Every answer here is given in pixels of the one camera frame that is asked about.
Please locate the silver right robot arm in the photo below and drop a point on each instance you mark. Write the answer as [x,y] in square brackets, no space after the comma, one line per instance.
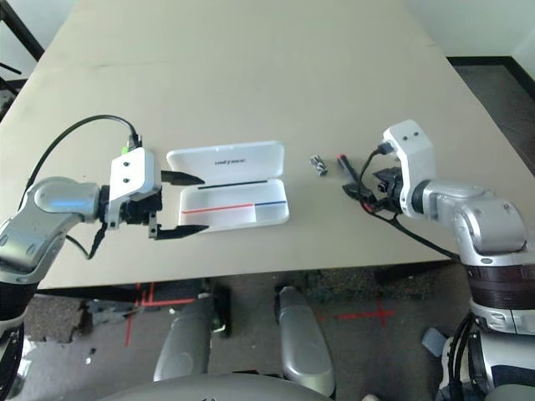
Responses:
[480,217]

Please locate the silver robot left leg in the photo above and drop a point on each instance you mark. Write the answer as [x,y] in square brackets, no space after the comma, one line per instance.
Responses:
[184,334]

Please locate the red floor tape cross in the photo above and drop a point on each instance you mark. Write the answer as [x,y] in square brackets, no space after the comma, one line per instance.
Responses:
[382,313]

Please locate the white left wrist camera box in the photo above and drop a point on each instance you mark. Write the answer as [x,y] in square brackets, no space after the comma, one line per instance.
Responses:
[134,171]

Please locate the red floor tape lines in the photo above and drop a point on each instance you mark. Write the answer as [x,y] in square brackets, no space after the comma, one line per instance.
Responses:
[146,298]

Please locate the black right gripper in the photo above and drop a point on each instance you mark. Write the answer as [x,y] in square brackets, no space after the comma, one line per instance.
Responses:
[389,186]

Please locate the black marker with red cap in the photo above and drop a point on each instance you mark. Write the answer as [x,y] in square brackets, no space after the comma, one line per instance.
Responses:
[344,165]

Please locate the black metal table frame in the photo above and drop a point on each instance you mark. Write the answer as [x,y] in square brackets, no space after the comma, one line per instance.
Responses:
[29,35]

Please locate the grey robot torso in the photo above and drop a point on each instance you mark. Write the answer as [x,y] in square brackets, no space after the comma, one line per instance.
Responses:
[209,388]

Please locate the silver robot leg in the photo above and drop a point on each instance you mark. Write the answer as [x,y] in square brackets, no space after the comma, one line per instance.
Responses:
[184,334]
[301,342]

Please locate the blue grey foot pedal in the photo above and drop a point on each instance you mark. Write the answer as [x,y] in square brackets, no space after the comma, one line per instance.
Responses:
[432,340]

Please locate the green white glue stick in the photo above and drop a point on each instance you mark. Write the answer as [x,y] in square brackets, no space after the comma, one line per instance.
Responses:
[124,149]

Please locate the dark speckled floor mat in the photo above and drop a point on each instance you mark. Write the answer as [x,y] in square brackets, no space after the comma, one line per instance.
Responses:
[54,317]
[334,288]

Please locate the silver robot right leg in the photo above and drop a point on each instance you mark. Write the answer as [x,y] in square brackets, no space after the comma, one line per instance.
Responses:
[301,342]

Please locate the black stand foot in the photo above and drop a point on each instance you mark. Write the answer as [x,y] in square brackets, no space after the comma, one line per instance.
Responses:
[277,307]
[223,309]

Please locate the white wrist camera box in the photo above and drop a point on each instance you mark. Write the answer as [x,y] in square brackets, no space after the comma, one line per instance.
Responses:
[134,171]
[411,150]

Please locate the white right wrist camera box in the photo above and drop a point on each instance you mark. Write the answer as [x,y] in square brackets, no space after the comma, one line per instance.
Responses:
[411,150]

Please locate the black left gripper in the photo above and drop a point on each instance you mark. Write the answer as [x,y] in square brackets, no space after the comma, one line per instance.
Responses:
[142,209]

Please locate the white plastic pencil case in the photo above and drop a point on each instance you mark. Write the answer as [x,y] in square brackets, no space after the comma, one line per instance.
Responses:
[230,160]

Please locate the black tripod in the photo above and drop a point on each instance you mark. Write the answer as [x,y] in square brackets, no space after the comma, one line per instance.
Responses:
[11,69]

